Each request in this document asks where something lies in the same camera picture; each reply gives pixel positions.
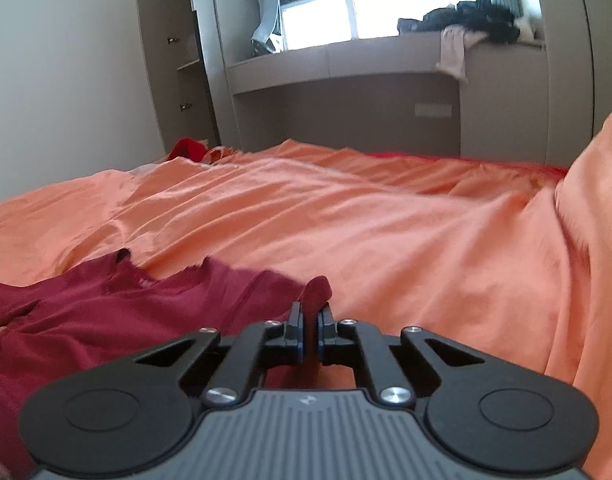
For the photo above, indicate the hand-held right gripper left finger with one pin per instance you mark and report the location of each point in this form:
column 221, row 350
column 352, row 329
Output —
column 297, row 332

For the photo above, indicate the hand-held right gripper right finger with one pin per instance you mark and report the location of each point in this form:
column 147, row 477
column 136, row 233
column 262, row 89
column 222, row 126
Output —
column 322, row 334

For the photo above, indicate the maroon shirt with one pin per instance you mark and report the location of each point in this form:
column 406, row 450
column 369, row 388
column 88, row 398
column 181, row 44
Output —
column 111, row 310

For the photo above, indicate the pile of dark clothes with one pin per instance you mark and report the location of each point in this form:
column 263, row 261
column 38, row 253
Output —
column 485, row 20

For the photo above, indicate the orange duvet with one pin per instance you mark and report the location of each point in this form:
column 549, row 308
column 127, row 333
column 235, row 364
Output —
column 361, row 220

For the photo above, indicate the red cloth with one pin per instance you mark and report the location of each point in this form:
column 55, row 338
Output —
column 186, row 149

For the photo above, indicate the grey window seat bench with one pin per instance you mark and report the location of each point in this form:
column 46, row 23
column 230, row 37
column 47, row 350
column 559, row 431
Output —
column 336, row 100

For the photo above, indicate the red bed sheet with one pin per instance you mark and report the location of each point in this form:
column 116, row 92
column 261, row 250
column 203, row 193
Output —
column 510, row 165

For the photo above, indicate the white sheer curtain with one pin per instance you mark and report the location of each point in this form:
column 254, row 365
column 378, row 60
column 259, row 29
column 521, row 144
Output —
column 268, row 25

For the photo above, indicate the beige cloth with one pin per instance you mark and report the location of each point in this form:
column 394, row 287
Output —
column 455, row 52

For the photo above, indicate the open grey shelf cabinet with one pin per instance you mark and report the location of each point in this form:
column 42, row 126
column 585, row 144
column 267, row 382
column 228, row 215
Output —
column 156, row 35

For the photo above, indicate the window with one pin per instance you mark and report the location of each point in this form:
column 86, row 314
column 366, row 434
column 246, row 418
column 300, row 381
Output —
column 385, row 0

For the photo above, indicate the tall grey wardrobe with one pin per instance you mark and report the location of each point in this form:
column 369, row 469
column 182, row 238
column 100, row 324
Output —
column 565, row 60

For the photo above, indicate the small white cloth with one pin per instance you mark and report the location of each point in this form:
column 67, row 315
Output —
column 525, row 27

